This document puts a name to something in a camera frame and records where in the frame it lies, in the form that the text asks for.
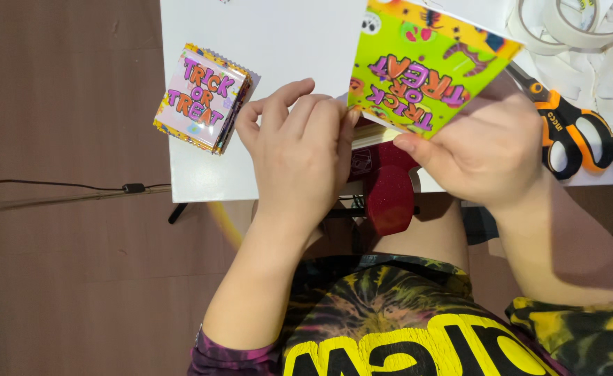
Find person's left hand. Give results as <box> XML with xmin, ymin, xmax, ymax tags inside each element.
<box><xmin>235</xmin><ymin>78</ymin><xmax>363</xmax><ymax>224</ymax></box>

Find person's right hand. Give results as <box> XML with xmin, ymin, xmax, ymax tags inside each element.
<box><xmin>392</xmin><ymin>90</ymin><xmax>549</xmax><ymax>211</ymax></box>

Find green printed treat bag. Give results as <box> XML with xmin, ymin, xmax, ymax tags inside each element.
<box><xmin>347</xmin><ymin>0</ymin><xmax>525</xmax><ymax>141</ymax></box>

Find stack of cream cards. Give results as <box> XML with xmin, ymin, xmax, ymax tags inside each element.
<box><xmin>350</xmin><ymin>124</ymin><xmax>400</xmax><ymax>151</ymax></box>

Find orange and black scissors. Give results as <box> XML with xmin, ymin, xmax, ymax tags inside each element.
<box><xmin>504</xmin><ymin>60</ymin><xmax>613</xmax><ymax>181</ymax></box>

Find person's leg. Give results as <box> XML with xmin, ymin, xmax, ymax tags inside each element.
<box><xmin>372</xmin><ymin>192</ymin><xmax>470</xmax><ymax>274</ymax></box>

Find yellow hoop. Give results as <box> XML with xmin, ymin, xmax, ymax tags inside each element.
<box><xmin>206</xmin><ymin>201</ymin><xmax>246</xmax><ymax>250</ymax></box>

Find red glitter paper punch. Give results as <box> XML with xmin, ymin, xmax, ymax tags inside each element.
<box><xmin>345</xmin><ymin>138</ymin><xmax>423</xmax><ymax>237</ymax></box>

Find stack of pink treat bags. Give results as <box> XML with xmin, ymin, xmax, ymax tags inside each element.
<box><xmin>153</xmin><ymin>43</ymin><xmax>261</xmax><ymax>156</ymax></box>

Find white tape roll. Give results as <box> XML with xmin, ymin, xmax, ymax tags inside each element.
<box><xmin>506</xmin><ymin>0</ymin><xmax>575</xmax><ymax>56</ymax></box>
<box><xmin>544</xmin><ymin>0</ymin><xmax>613</xmax><ymax>51</ymax></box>

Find black table leg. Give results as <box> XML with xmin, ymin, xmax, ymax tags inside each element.
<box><xmin>168</xmin><ymin>202</ymin><xmax>188</xmax><ymax>226</ymax></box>

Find heap of white paper scraps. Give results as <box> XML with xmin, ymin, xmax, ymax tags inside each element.
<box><xmin>525</xmin><ymin>0</ymin><xmax>613</xmax><ymax>138</ymax></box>

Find tie-dye black yellow shirt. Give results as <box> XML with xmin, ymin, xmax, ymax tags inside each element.
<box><xmin>187</xmin><ymin>254</ymin><xmax>613</xmax><ymax>376</ymax></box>

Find black cable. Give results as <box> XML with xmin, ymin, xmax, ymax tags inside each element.
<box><xmin>0</xmin><ymin>179</ymin><xmax>172</xmax><ymax>195</ymax></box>

